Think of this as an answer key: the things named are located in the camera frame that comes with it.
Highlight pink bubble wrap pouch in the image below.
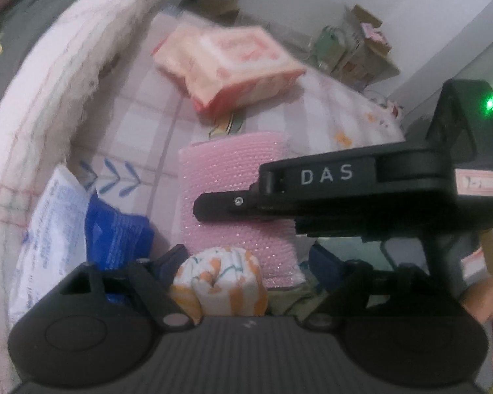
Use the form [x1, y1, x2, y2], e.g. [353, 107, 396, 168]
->
[178, 133, 305, 289]

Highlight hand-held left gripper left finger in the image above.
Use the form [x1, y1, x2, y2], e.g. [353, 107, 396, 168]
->
[61, 244, 199, 330]

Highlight orange striped cloth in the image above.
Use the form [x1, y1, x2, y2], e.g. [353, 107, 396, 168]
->
[168, 245, 269, 325]

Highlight cream fuzzy rolled blanket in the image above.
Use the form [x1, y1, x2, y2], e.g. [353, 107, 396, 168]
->
[0, 0, 208, 382]

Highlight pink checked bed sheet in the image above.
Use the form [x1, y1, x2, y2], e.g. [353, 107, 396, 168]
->
[68, 12, 404, 292]

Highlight pink red tissue pack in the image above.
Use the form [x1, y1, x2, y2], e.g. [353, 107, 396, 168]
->
[152, 22, 305, 116]

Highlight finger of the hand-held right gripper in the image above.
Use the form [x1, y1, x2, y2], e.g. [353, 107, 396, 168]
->
[193, 191, 295, 225]

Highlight blue white plastic packet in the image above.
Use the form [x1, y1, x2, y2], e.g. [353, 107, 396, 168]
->
[10, 166, 153, 321]

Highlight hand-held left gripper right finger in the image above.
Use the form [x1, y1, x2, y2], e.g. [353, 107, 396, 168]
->
[304, 242, 453, 331]

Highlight small green white carton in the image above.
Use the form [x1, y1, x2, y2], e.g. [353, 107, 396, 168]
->
[314, 25, 348, 71]

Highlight grey blanket with yellow patches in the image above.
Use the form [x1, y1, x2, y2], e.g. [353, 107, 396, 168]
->
[0, 0, 120, 132]

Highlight small open cardboard box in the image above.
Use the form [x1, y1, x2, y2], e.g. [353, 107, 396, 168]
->
[342, 4, 400, 88]

